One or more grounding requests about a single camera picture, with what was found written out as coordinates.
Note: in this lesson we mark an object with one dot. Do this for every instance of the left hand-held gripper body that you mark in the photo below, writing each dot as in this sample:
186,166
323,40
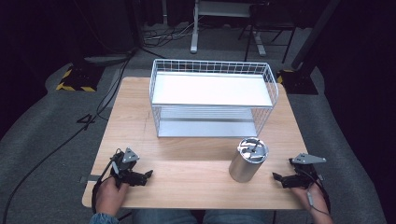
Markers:
123,166

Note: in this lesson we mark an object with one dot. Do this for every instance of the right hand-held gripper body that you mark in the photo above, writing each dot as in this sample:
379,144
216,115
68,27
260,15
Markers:
305,170

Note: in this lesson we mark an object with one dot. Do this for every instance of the person's left hand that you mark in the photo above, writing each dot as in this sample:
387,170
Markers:
109,196

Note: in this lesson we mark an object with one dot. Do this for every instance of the grey tape strip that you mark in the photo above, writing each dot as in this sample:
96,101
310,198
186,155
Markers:
90,178

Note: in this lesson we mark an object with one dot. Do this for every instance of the silver metal cup with lid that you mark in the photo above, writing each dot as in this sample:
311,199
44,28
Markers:
247,161

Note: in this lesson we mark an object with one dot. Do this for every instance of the person's blue jeans legs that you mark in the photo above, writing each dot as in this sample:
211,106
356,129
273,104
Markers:
199,217

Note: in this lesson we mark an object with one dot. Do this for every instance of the yellow-black striped stand base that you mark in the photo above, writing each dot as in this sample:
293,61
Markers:
297,82
79,79

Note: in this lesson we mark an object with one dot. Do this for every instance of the black slanted stand pole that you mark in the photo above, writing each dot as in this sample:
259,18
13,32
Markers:
314,34

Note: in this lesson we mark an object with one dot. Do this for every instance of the black chair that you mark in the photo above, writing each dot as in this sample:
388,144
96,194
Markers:
271,21

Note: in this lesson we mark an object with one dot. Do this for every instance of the white metal desk frame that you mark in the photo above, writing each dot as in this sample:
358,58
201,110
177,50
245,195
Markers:
218,9

